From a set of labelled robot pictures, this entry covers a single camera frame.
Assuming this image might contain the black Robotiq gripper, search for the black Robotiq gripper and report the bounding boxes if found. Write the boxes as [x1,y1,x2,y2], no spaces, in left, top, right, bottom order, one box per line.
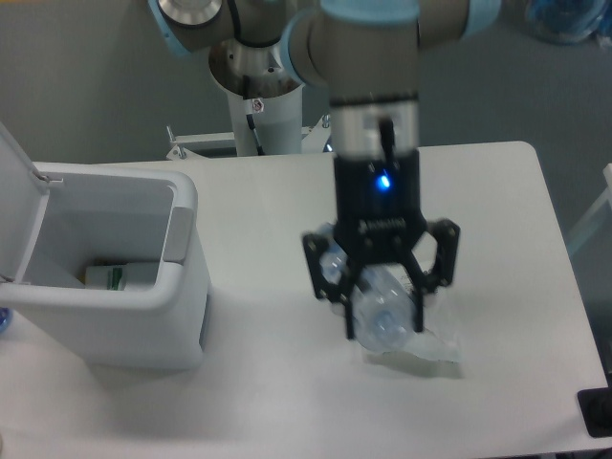
[301,149,461,340]

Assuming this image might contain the clear plastic water bottle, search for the clear plastic water bottle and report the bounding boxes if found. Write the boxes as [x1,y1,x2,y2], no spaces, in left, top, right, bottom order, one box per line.
[315,222,418,354]

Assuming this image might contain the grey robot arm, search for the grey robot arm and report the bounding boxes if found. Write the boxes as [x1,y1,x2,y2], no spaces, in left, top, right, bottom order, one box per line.
[149,1,501,339]

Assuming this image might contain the white trash can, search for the white trash can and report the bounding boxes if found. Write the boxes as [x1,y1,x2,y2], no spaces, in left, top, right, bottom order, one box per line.
[1,163,209,370]

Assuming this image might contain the white trash can lid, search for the white trash can lid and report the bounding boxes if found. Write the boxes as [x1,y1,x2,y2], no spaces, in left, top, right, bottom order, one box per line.
[1,127,50,283]

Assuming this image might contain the white green box in bin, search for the white green box in bin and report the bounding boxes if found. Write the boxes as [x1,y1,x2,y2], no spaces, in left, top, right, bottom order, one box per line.
[84,262,158,292]

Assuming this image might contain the black device at table edge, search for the black device at table edge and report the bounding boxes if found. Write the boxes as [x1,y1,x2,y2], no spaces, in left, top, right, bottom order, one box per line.
[577,387,611,438]

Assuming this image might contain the blue plastic bag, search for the blue plastic bag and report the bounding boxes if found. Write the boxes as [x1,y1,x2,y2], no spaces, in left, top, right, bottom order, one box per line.
[524,1,611,49]

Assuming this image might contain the blue bottle cap left edge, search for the blue bottle cap left edge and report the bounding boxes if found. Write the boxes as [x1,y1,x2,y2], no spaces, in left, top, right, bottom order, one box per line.
[0,308,12,333]

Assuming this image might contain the white metal base bracket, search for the white metal base bracket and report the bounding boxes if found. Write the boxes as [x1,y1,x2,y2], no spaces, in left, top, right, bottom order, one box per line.
[165,114,333,161]

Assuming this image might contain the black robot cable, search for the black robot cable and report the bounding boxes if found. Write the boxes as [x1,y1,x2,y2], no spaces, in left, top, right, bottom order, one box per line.
[225,0,266,157]

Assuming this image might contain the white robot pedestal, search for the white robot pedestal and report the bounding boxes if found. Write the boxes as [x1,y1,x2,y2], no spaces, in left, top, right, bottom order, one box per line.
[208,37,307,157]

